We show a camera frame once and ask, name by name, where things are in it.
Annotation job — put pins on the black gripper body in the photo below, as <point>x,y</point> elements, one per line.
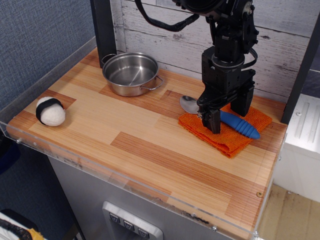
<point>222,80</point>

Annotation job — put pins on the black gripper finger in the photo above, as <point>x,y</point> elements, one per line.
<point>242,103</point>
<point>211,119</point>

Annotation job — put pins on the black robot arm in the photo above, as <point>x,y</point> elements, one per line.
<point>232,27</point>

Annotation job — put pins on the orange folded cloth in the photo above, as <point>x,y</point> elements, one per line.
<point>229,142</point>

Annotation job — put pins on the white grooved side cabinet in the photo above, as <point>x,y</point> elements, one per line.
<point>298,167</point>

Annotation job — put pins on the stainless steel pot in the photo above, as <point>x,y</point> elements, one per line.
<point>131,74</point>

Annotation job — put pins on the silver dispenser button panel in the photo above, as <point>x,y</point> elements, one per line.
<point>124,225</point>

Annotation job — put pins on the grey toy fridge cabinet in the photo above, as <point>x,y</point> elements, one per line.
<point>87,193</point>

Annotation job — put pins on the white black plush ball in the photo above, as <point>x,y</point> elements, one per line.
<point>50,111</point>

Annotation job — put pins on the yellow object bottom left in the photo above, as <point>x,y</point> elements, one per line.
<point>35,235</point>

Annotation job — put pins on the black right vertical post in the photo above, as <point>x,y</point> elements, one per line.
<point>302,73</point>

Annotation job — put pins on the black vertical post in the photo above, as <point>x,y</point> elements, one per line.
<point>103,28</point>
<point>302,73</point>

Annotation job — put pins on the black left vertical post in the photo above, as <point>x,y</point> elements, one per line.
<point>103,28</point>

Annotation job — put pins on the clear acrylic guard rail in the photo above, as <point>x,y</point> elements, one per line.
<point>138,145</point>

